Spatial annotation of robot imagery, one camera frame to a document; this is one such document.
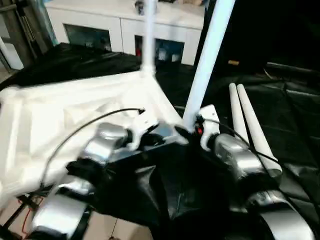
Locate white plastic table leg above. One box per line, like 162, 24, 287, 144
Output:
228, 83, 251, 144
181, 0, 236, 134
236, 84, 284, 177
139, 0, 160, 76

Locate white plastic table top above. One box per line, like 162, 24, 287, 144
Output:
0, 69, 190, 210

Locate black mat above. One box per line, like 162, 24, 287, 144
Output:
0, 41, 320, 240

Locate black backdrop cloth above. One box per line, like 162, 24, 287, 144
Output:
199, 0, 320, 78

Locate white cabinet with glass doors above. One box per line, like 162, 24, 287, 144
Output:
44, 0, 206, 66

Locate shiny object on cabinet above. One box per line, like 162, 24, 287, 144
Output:
134, 0, 159, 15

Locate blue and white box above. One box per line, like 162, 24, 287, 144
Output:
44, 0, 58, 46

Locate beige curtain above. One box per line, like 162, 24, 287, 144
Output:
7, 0, 51, 55

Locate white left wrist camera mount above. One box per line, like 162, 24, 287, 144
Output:
124, 114, 161, 151

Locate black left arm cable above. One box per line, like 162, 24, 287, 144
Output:
40, 107, 146, 189

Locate black metal frame bars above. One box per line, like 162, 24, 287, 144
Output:
0, 193, 39, 227

